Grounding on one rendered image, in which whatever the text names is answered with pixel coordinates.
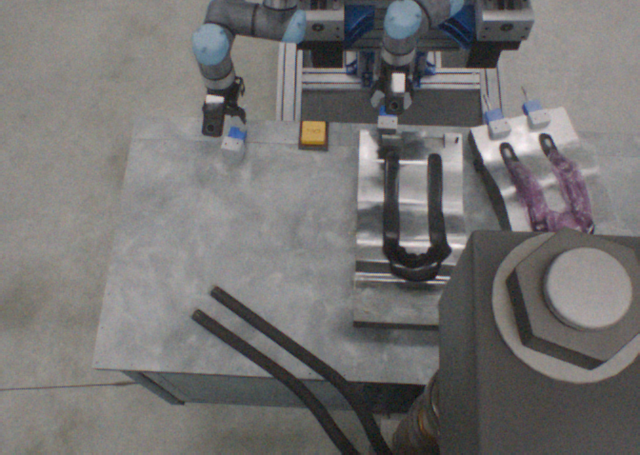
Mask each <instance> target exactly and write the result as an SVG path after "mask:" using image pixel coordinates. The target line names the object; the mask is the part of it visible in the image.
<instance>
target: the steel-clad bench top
mask: <svg viewBox="0 0 640 455"><path fill-rule="evenodd" d="M247 121H248V127H247V137H246V140H245V144H244V147H245V151H244V155H243V158H242V161H240V160H235V159H231V158H227V157H224V155H223V152H222V149H221V146H222V143H223V141H224V138H225V136H227V137H228V135H229V132H230V127H236V128H238V127H237V125H236V123H235V122H233V121H232V120H231V119H225V121H224V127H223V134H222V136H221V137H217V138H215V137H209V136H205V135H203V134H202V125H203V118H197V117H170V116H145V115H135V120H134V126H133V131H132V136H131V142H130V152H129V158H128V163H127V169H126V174H125V180H124V185H123V190H122V196H121V202H120V208H119V212H118V218H117V224H116V230H115V234H114V240H113V246H112V251H111V257H110V267H109V272H108V278H107V283H106V289H105V294H104V300H103V305H102V310H101V316H100V322H99V328H98V332H97V338H96V344H95V350H94V354H93V360H92V366H91V367H92V368H110V369H129V370H147V371H167V372H186V373H204V374H223V375H242V376H260V377H273V376H271V375H270V374H269V373H268V372H267V371H265V370H264V369H262V368H261V367H260V366H258V365H256V364H255V363H254V362H252V361H251V360H249V359H248V358H247V357H245V356H244V355H242V354H241V353H239V352H238V351H237V350H235V349H234V348H232V347H231V346H229V345H228V344H226V343H225V342H223V341H222V340H221V339H219V338H218V337H216V336H215V335H214V334H212V333H211V332H209V331H208V330H206V329H205V328H204V327H202V326H200V325H199V324H198V323H196V322H195V321H193V320H192V319H191V318H190V317H189V313H190V310H191V309H192V308H194V307H197V308H199V309H200V310H202V311H203V312H205V313H206V314H208V315H209V316H210V317H211V318H212V319H214V320H215V321H217V322H218V323H220V324H221V325H222V326H224V327H226V328H227V329H229V330H230V331H232V332H233V333H234V334H236V335H237V336H239V337H240V338H242V339H243V340H244V341H246V342H247V343H249V344H250V345H252V346H254V347H255V348H256V349H258V350H259V351H261V352H262V353H264V354H265V355H266V356H268V357H269V358H271V359H272V360H273V361H274V362H276V363H277V364H278V365H280V366H282V367H283V368H284V369H286V370H287V371H289V372H290V373H291V374H292V375H294V376H295V377H296V378H298V379H316V380H326V379H324V378H323V377H322V376H320V375H319V374H317V373H316V372H315V371H313V370H312V369H311V368H309V367H308V366H306V365H305V364H303V363H302V362H301V361H299V360H298V359H296V358H295V357H294V356H292V355H291V354H290V353H288V352H287V351H286V350H285V349H283V348H282V347H280V346H279V345H278V344H276V343H275V342H274V341H272V340H271V339H270V338H268V337H267V336H265V335H264V334H263V333H261V332H260V331H259V330H257V329H256V328H254V327H253V326H251V325H250V324H249V323H247V322H246V321H244V320H243V319H242V318H240V317H239V316H238V315H236V314H235V313H233V312H232V311H231V310H229V309H228V308H227V307H225V306H223V305H222V304H221V303H219V302H218V301H217V300H215V299H214V298H212V297H211V296H210V295H208V289H209V287H210V286H211V285H217V286H218V287H220V288H222V289H223V290H225V291H226V292H227V293H228V294H229V295H231V296H232V297H233V298H235V299H236V300H238V301H239V302H240V303H242V304H243V305H245V306H246V307H248V308H249V309H251V310H252V311H253V312H255V313H256V314H258V315H259V316H260V317H262V318H263V319H265V320H266V321H267V322H269V323H270V324H272V325H273V326H275V327H276V328H278V329H279V330H281V331H282V332H283V333H285V334H286V335H288V336H289V337H290V338H292V340H294V341H295V342H296V343H298V344H299V345H301V346H302V347H304V348H305V349H307V350H308V351H309V352H311V353H312V354H314V355H315V356H316V357H318V358H319V359H321V360H322V361H323V362H325V363H326V364H328V365H329V366H331V367H332V368H333V369H335V370H336V371H337V372H339V373H340V374H341V375H342V376H343V377H344V378H345V379H346V380H347V381H354V382H373V383H392V384H411V385H426V384H427V382H428V381H429V379H430V378H431V376H432V375H433V374H434V372H435V371H436V370H437V369H438V368H439V331H430V330H410V329H390V328H370V327H353V301H354V275H355V250H356V237H354V236H352V235H349V231H354V230H356V224H357V198H358V172H359V147H360V130H361V129H369V130H377V126H378V124H355V123H330V128H329V145H328V151H326V150H301V149H298V138H299V126H300V121H276V120H250V119H247ZM350 127H351V134H350ZM470 129H472V128H461V127H435V126H408V125H397V130H396V133H402V131H422V132H425V133H426V134H427V135H443V134H444V132H447V133H462V187H463V212H464V220H465V227H466V233H467V241H468V239H469V237H470V234H471V233H472V232H473V231H474V230H477V229H489V230H502V229H501V227H500V225H499V222H498V219H497V217H496V214H495V211H494V209H493V206H492V203H491V201H490V197H489V195H488V192H487V189H486V187H485V184H484V181H483V179H482V176H481V173H480V171H479V170H478V172H476V171H475V168H474V165H473V161H474V160H475V158H474V156H473V153H472V150H471V148H470V143H469V141H468V136H469V133H470ZM575 134H576V136H577V138H578V140H579V142H580V144H581V145H582V147H583V148H584V149H585V150H586V152H587V153H588V154H589V155H590V156H591V157H592V158H593V159H594V161H595V162H596V163H597V165H598V167H599V168H600V170H601V172H602V174H603V177H604V180H605V183H606V186H607V189H608V193H609V196H610V201H611V204H612V207H613V210H614V213H615V216H616V218H617V220H618V223H619V225H620V227H621V229H622V230H623V229H627V228H629V229H630V231H631V233H632V235H633V236H640V133H619V132H592V131H575Z"/></svg>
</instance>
